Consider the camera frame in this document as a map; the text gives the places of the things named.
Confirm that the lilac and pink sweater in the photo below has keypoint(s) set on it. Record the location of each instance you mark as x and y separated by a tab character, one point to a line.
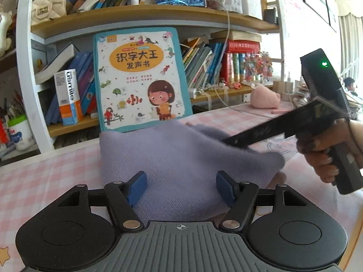
181	163

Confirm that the white quilted handbag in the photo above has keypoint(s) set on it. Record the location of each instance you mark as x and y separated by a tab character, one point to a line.
47	10

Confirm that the white tub green lid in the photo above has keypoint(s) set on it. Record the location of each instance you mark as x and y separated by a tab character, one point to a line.
20	133

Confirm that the white orange usmile box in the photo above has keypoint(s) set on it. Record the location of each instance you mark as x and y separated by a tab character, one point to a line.
67	93

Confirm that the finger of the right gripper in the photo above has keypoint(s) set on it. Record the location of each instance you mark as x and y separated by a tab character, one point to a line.
258	133

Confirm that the teal children's sound book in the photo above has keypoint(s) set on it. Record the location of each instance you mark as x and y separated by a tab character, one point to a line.
140	78

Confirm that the pink checked tablecloth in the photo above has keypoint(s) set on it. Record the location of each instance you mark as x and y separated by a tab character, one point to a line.
29	185

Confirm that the person's right hand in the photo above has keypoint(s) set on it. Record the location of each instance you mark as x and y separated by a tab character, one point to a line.
316	148

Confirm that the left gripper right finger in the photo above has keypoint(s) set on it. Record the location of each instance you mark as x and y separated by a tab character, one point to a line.
240	197

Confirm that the red tassel ornament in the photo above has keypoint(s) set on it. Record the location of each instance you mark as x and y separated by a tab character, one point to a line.
3	134

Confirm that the pink plush toy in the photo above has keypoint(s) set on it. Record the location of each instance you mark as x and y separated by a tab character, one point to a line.
263	98

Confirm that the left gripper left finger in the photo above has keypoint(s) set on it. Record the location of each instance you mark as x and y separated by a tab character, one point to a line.
122	197

